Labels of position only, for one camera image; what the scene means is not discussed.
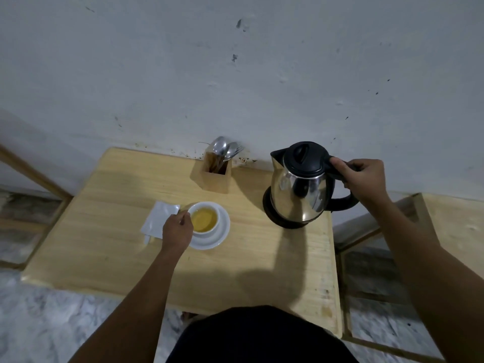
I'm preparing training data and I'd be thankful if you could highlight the person's left hand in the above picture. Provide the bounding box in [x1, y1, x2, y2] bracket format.
[162, 210, 194, 254]

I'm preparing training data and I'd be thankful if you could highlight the person's right hand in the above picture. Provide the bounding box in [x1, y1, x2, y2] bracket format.
[330, 157, 390, 209]

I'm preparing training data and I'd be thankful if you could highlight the white cup of tea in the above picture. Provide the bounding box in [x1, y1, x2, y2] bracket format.
[188, 203, 221, 239]

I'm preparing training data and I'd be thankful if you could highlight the steel electric kettle black lid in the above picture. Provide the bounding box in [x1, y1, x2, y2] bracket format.
[270, 141, 360, 224]

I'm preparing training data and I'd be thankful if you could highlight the person's left forearm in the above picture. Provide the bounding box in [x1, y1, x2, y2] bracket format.
[68, 246, 184, 363]

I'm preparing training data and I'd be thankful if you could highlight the person's right forearm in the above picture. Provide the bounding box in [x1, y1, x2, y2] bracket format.
[364, 195, 484, 363]

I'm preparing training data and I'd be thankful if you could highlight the white paper napkin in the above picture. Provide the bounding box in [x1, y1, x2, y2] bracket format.
[141, 201, 181, 239]

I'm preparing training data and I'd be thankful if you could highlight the white saucer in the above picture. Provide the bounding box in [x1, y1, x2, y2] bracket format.
[188, 201, 231, 251]

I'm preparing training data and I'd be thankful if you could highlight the wooden cutlery holder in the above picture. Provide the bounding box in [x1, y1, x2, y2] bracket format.
[190, 151, 232, 194]

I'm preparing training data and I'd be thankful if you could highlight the black kettle base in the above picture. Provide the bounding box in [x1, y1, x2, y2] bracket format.
[263, 186, 330, 229]

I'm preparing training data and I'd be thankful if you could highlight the large metal spoon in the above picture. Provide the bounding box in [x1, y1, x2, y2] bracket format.
[210, 136, 228, 173]

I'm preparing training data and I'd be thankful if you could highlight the small metal spoon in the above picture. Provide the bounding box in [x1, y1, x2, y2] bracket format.
[219, 142, 239, 171]

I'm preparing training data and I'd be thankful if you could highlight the person's black clothing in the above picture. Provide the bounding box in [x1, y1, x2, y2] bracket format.
[166, 305, 360, 363]

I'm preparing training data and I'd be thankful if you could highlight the wooden frame furniture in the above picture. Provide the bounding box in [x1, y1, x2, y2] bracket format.
[0, 143, 75, 271]

